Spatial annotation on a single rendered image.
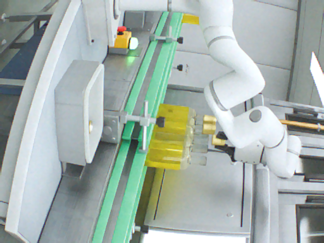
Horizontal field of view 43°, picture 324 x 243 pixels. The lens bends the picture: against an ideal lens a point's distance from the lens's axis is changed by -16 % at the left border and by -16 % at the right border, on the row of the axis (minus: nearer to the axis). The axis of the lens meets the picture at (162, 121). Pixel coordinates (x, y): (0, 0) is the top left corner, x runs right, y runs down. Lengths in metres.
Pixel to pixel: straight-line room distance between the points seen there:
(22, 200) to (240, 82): 0.63
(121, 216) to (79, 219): 0.12
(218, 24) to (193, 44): 6.51
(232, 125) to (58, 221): 0.52
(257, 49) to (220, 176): 6.21
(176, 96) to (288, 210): 0.83
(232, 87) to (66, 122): 0.42
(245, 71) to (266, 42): 6.54
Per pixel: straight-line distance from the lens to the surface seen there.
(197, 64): 7.90
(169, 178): 1.60
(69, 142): 1.21
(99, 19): 1.32
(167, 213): 1.46
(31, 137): 1.03
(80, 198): 1.23
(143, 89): 1.54
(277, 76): 7.99
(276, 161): 1.36
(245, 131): 1.23
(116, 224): 1.18
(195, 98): 2.11
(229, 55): 1.18
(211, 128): 1.61
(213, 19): 1.23
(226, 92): 1.21
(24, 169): 1.00
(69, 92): 1.13
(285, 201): 1.64
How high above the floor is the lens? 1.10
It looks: 4 degrees down
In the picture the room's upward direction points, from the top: 97 degrees clockwise
